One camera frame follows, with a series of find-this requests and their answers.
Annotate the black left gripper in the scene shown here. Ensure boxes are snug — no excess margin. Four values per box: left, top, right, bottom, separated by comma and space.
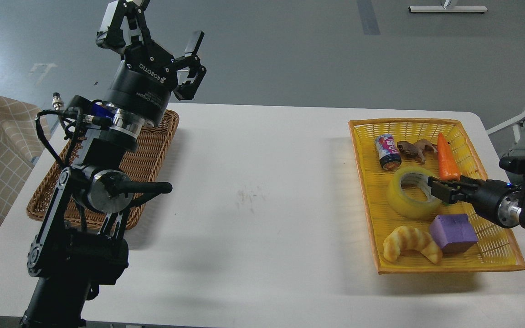
96, 0, 207, 125

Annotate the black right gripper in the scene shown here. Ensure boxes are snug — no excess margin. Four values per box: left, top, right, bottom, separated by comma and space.
427, 177, 521, 228

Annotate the yellow tape roll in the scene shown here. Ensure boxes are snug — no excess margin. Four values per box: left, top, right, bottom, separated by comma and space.
386, 166, 442, 220

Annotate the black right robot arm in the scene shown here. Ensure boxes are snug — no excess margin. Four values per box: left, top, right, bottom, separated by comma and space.
427, 156, 525, 229

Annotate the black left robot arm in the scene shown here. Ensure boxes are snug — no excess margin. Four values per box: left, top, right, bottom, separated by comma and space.
19, 0, 206, 328

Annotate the orange toy carrot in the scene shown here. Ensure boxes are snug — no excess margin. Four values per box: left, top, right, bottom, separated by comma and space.
437, 133, 461, 181

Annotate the yellow plastic basket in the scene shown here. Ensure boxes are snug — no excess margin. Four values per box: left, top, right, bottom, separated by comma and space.
349, 118, 525, 274

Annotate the purple foam block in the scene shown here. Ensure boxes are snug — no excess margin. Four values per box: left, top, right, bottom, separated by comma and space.
429, 213, 479, 255

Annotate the brown toy frog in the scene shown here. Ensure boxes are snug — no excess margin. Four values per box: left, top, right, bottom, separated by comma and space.
396, 139, 438, 164

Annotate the toy croissant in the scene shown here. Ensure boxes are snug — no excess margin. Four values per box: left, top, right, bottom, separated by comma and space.
383, 225, 443, 264

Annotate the small drink can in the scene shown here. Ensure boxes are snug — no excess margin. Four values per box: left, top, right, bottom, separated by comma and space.
374, 133, 401, 171

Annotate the brown wicker basket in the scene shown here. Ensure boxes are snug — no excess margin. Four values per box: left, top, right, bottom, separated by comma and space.
26, 110, 180, 230

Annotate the white stand base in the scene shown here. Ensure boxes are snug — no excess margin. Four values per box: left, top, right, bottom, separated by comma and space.
408, 0, 488, 13

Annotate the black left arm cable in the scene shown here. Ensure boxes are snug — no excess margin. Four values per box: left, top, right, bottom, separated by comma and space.
35, 92, 103, 158

